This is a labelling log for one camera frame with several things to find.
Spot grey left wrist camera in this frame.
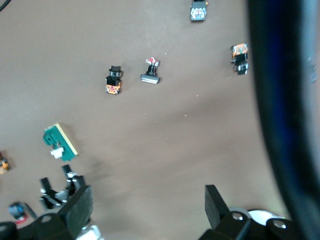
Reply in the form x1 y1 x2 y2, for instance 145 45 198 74
81 223 104 240

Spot green circuit board module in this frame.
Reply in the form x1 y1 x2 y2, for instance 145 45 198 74
42 121 79 163

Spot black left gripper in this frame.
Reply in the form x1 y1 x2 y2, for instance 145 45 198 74
39 164 87 210

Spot brown paper table cover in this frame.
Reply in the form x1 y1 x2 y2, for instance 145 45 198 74
0 0 320 240

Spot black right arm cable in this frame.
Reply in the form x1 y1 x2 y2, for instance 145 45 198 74
246 0 320 240

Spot red mushroom button orange block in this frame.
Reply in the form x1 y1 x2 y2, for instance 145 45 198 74
0 151 13 175

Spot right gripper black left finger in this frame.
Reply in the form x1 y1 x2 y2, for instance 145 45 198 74
0 184 94 240

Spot red mushroom button blue block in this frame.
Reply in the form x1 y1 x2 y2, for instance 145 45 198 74
7 201 28 223

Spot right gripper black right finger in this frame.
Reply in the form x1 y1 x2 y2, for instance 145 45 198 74
198 184 301 240

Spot black square-head red switch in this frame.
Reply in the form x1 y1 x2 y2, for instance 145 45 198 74
139 56 161 85

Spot green mushroom push button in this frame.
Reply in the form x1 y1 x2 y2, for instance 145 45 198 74
189 0 209 22

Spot black looped cable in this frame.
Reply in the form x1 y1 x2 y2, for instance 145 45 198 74
0 0 13 13

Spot black selector switch orange block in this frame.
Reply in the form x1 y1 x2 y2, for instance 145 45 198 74
104 65 123 95
229 42 250 76

